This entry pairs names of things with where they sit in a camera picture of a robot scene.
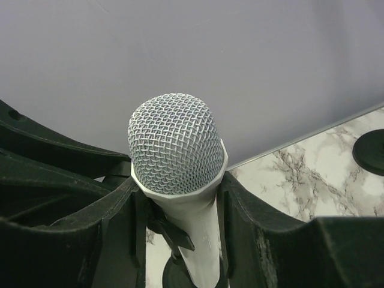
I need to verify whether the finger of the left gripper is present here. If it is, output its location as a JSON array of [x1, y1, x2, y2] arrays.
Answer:
[[1, 148, 120, 228], [1, 101, 131, 179]]

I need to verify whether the white microphone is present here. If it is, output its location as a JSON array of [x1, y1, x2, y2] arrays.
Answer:
[[127, 93, 228, 287]]

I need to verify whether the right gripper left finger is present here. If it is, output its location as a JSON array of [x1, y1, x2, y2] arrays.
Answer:
[[1, 179, 147, 287]]

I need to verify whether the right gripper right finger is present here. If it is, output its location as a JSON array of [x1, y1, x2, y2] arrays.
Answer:
[[217, 173, 383, 287]]

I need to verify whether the black shock mount stand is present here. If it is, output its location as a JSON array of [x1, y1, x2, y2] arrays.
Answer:
[[352, 129, 384, 176]]

